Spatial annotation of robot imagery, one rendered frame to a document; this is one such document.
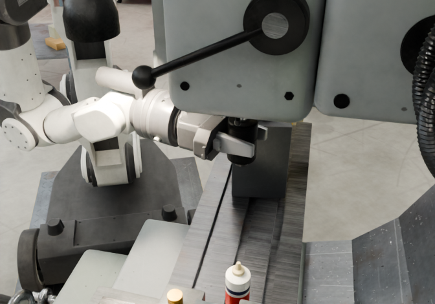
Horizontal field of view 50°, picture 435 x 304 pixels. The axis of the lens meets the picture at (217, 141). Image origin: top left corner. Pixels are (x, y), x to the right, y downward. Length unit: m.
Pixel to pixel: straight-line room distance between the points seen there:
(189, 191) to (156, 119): 1.22
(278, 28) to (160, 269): 0.64
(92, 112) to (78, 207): 0.91
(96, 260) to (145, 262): 0.22
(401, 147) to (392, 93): 2.62
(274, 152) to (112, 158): 0.71
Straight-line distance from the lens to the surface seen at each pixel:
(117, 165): 1.55
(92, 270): 1.20
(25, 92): 0.97
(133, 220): 1.55
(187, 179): 2.01
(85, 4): 0.62
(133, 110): 0.78
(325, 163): 2.87
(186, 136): 0.72
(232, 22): 0.54
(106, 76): 0.80
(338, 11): 0.51
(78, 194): 1.73
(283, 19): 0.50
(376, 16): 0.51
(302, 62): 0.55
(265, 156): 0.98
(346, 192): 2.67
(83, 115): 0.82
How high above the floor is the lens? 1.61
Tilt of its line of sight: 33 degrees down
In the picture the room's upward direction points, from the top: straight up
